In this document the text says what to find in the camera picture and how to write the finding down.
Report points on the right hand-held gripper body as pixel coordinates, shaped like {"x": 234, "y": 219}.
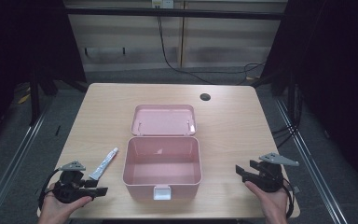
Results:
{"x": 270, "y": 179}

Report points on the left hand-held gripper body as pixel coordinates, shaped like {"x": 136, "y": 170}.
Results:
{"x": 70, "y": 191}

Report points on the white ointment tube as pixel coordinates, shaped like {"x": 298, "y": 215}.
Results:
{"x": 103, "y": 165}

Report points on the pink plastic storage box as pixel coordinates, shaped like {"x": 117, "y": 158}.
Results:
{"x": 163, "y": 161}

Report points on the person's left hand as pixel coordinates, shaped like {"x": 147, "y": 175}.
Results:
{"x": 56, "y": 211}

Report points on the person's right hand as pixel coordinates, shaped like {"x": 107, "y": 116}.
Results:
{"x": 273, "y": 207}

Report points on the black metal stand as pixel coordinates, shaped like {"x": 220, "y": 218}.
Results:
{"x": 34, "y": 96}

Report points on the yellow floor object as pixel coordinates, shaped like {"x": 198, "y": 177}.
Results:
{"x": 24, "y": 98}

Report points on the black curtain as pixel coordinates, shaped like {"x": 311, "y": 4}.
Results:
{"x": 338, "y": 62}
{"x": 18, "y": 40}

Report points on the metal floor rail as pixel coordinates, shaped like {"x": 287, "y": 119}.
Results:
{"x": 9, "y": 174}
{"x": 313, "y": 168}

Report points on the black horizontal frame bar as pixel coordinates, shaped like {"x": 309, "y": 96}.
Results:
{"x": 174, "y": 13}

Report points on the white wall power outlet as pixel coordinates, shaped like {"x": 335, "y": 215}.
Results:
{"x": 162, "y": 3}

